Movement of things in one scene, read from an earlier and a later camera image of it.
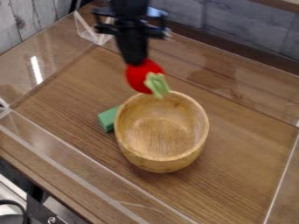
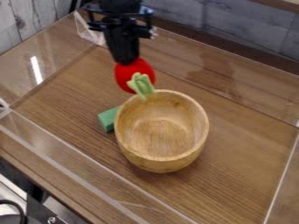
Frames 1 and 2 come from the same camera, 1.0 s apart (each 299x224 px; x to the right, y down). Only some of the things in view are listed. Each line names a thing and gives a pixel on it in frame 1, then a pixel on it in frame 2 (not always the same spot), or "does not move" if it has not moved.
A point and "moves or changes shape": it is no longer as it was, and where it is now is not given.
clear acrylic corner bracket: (87, 32) does not move
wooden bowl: (162, 132) does not move
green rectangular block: (107, 118) does not move
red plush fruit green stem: (147, 78) moves or changes shape
